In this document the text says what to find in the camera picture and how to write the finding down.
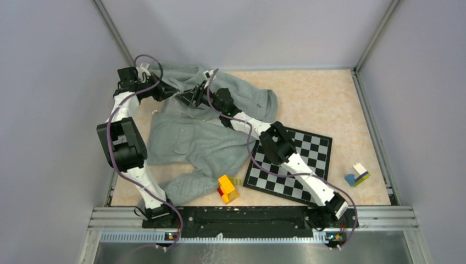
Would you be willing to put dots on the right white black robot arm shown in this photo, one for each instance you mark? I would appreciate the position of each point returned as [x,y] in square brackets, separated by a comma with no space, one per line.
[278,145]

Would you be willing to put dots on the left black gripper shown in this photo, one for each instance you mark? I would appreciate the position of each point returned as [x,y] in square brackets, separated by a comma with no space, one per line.
[164,91]

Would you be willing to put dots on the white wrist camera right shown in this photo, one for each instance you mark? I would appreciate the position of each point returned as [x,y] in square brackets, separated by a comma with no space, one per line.
[208,74]

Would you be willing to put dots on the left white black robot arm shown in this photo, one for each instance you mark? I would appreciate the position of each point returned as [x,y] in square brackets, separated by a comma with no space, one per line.
[124,147]

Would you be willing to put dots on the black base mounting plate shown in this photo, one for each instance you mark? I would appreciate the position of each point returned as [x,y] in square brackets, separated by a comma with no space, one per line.
[250,222]

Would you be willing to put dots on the grey zip jacket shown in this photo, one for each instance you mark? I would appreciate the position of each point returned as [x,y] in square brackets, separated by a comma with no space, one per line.
[181,134]

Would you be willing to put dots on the black white checkerboard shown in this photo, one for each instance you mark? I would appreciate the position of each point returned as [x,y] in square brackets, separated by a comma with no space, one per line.
[314,149]

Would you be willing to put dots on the aluminium front frame rail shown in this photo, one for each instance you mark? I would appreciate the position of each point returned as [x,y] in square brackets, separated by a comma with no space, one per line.
[121,224]

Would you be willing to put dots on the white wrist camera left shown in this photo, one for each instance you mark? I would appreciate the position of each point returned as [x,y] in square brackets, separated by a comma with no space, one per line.
[143,71]

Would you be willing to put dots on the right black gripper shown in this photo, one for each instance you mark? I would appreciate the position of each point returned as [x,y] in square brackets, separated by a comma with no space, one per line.
[194,95]

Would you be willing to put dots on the yellow red toy block stack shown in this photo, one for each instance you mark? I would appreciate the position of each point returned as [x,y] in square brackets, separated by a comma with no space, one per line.
[227,188]

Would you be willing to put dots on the blue white green toy blocks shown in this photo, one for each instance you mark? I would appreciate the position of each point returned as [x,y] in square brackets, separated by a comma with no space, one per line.
[360,175]

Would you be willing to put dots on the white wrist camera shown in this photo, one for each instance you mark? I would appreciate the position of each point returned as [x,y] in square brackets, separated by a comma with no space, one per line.
[143,71]
[208,74]

